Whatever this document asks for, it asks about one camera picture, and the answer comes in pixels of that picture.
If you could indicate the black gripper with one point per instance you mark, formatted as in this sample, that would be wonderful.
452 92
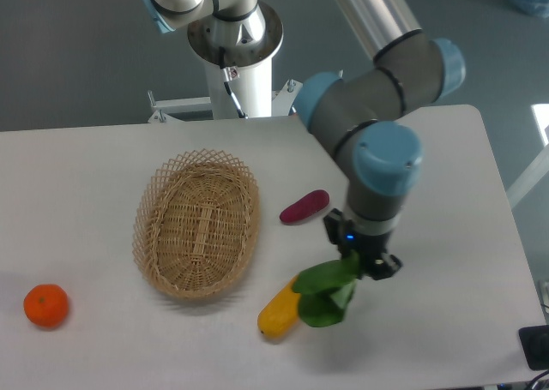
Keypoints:
364 243

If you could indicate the green leafy vegetable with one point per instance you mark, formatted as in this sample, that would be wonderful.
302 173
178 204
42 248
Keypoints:
326 290

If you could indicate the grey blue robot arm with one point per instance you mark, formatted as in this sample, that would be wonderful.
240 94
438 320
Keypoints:
354 121

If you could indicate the woven wicker basket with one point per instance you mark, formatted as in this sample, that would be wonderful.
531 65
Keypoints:
197 224

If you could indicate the purple sweet potato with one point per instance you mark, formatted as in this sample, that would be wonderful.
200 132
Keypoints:
307 206

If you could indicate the yellow mango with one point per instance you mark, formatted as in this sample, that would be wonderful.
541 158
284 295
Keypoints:
280 314

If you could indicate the black device at edge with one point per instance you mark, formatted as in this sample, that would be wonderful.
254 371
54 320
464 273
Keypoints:
534 341

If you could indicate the white table leg bar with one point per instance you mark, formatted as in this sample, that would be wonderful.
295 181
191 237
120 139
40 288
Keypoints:
528 179

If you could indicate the orange tangerine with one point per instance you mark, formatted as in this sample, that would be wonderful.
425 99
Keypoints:
46 306

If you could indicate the white right frame bracket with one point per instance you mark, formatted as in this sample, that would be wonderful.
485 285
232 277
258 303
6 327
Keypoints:
282 99

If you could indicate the white frame bracket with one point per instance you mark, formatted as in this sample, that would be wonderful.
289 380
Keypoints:
164 111
282 99

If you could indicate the white left frame bracket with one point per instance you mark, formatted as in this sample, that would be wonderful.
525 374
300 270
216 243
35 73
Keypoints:
164 111

